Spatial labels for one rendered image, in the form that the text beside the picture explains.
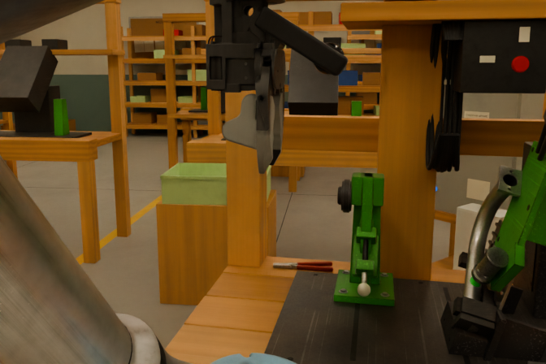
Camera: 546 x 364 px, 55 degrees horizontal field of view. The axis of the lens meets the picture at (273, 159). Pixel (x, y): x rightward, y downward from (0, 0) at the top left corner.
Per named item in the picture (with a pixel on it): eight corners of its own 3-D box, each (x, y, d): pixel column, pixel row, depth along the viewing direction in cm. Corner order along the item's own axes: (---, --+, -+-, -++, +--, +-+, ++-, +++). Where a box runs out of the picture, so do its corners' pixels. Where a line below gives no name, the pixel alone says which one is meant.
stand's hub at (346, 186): (350, 217, 113) (351, 183, 112) (335, 216, 114) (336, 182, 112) (352, 207, 120) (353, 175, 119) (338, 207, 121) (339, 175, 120)
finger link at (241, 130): (224, 171, 63) (227, 96, 63) (272, 174, 61) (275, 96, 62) (216, 171, 59) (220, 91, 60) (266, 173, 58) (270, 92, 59)
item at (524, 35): (546, 93, 107) (553, 18, 104) (460, 93, 110) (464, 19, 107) (530, 91, 119) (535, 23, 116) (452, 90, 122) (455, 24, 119)
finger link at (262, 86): (260, 132, 62) (263, 61, 63) (275, 133, 62) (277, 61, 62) (250, 128, 58) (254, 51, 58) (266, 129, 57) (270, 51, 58)
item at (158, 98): (269, 139, 1028) (268, 23, 989) (123, 136, 1061) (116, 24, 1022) (271, 136, 1081) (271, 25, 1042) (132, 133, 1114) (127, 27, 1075)
